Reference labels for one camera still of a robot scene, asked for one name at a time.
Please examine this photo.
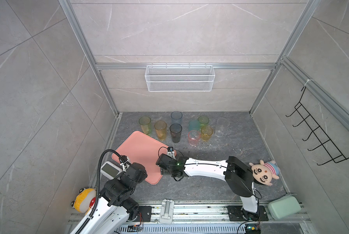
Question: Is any pink tray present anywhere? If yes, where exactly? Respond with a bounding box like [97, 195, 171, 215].
[116, 131, 168, 185]

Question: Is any tall dark grey glass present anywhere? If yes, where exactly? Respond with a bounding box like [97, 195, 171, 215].
[170, 123, 182, 143]

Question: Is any tall yellow glass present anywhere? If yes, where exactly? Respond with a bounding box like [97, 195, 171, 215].
[154, 120, 167, 140]

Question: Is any tall blue glass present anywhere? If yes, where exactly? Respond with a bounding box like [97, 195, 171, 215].
[171, 111, 183, 124]

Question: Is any tall green glass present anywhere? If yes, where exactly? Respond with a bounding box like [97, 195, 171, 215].
[138, 116, 152, 136]

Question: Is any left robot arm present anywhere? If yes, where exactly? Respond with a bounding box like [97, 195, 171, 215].
[71, 149, 147, 234]

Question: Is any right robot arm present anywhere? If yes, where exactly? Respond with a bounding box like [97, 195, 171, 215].
[156, 154, 260, 220]

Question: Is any white timer device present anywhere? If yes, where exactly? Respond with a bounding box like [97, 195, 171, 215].
[100, 161, 123, 180]

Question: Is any pink glass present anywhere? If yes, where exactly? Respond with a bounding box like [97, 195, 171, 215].
[188, 130, 200, 146]

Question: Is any teal dimpled glass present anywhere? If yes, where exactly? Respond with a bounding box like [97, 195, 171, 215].
[188, 120, 200, 132]

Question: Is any short yellow glass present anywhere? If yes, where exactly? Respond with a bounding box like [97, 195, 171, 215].
[201, 126, 213, 141]

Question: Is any short green glass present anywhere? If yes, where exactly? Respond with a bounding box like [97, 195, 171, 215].
[197, 116, 210, 128]

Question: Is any yellow plush toy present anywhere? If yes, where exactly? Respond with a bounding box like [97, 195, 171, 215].
[71, 188, 96, 213]

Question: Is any clear glass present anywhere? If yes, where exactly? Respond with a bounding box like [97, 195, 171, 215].
[215, 118, 230, 137]

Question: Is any doll plush toy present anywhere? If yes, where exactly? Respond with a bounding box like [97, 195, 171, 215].
[249, 160, 280, 186]

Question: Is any mint green box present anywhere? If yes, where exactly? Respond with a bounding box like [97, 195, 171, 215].
[268, 195, 301, 219]

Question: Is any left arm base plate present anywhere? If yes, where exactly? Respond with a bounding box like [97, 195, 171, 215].
[134, 206, 153, 222]

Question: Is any white clamp on rail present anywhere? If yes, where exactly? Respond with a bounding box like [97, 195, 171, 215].
[160, 199, 174, 224]

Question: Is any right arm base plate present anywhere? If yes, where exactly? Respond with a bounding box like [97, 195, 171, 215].
[227, 206, 269, 221]

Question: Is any white wire basket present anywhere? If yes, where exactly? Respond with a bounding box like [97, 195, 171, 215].
[145, 65, 215, 92]

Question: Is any black wall hook rack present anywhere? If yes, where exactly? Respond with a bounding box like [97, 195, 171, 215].
[285, 87, 349, 166]

